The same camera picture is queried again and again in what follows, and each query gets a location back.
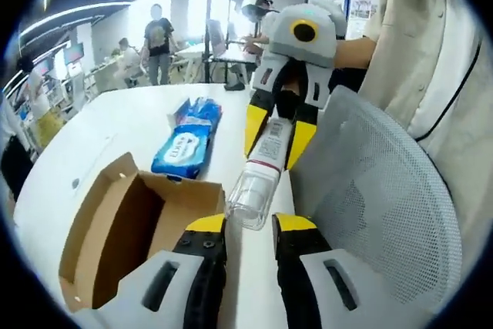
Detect black device cable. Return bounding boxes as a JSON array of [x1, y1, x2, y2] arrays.
[[414, 35, 484, 143]]

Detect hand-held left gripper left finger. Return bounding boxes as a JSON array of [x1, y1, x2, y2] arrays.
[[96, 213, 229, 329]]

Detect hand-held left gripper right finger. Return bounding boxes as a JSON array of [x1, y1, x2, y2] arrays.
[[271, 212, 392, 329]]

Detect desk monitor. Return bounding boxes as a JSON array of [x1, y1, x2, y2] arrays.
[[62, 42, 85, 66]]

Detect brown cardboard shoe box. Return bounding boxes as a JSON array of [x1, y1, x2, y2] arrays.
[[57, 151, 227, 314]]

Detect blue plastic packet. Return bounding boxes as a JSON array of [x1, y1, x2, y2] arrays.
[[188, 96, 225, 132]]

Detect clear pump bottle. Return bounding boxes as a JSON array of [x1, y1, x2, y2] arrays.
[[225, 116, 295, 232]]

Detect person in beige shirt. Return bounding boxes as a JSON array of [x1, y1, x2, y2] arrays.
[[306, 0, 387, 39]]

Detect white blue carton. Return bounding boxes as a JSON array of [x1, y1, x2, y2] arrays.
[[166, 98, 196, 130]]

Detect black desk stand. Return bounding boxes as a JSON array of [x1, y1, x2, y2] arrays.
[[224, 65, 247, 92]]

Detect person's beige shirt torso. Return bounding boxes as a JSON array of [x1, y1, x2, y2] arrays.
[[357, 0, 493, 206]]

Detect grey mesh office chair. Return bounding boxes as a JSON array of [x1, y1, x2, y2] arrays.
[[292, 85, 463, 309]]

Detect blue wet wipes pack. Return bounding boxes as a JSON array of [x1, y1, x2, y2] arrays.
[[150, 127, 215, 182]]

